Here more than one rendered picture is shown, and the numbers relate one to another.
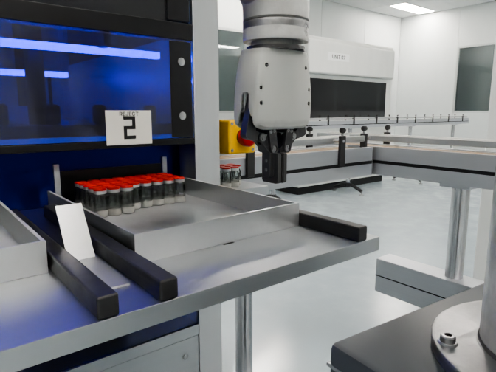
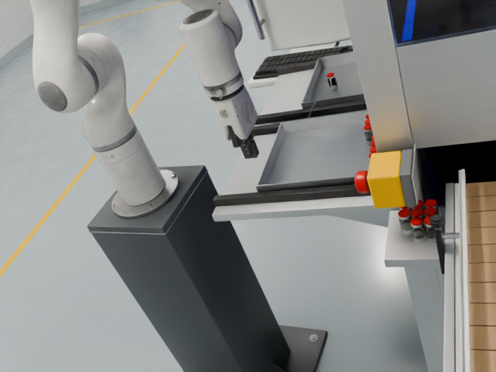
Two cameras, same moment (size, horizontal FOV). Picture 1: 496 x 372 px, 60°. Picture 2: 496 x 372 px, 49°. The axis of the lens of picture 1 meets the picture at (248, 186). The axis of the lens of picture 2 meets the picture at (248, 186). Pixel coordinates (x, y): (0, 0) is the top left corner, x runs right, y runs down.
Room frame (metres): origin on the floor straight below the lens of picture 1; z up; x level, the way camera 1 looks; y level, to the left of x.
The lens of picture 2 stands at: (1.54, -0.45, 1.58)
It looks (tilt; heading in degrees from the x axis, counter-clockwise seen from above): 34 degrees down; 158
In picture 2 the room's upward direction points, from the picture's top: 23 degrees counter-clockwise
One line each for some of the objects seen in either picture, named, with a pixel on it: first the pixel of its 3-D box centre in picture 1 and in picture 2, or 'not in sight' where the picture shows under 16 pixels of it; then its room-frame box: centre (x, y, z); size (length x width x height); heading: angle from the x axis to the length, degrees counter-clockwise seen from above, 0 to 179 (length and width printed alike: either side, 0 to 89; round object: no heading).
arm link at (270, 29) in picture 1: (277, 35); (223, 83); (0.57, -0.04, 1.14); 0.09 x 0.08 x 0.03; 129
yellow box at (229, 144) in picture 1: (232, 136); (392, 179); (0.95, 0.03, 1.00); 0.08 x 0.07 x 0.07; 39
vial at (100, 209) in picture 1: (100, 202); not in sight; (0.67, 0.23, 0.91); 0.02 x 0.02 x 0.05
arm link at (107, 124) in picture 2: not in sight; (97, 88); (0.27, -0.21, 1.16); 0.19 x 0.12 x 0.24; 126
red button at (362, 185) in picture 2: (246, 136); (366, 181); (0.91, 0.00, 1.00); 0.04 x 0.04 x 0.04; 39
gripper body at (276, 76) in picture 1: (274, 85); (233, 108); (0.57, -0.04, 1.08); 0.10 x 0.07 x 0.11; 129
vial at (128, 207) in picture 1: (127, 198); (370, 134); (0.70, 0.20, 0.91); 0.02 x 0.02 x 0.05
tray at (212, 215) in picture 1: (164, 207); (340, 149); (0.67, 0.13, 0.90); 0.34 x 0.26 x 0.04; 39
